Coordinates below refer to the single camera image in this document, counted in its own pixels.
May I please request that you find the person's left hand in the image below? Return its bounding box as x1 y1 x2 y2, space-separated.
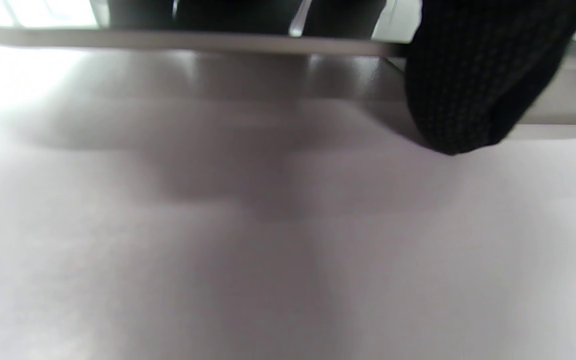
107 0 576 156

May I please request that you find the silver metal sliding box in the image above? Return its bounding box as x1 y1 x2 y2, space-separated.
0 0 576 127

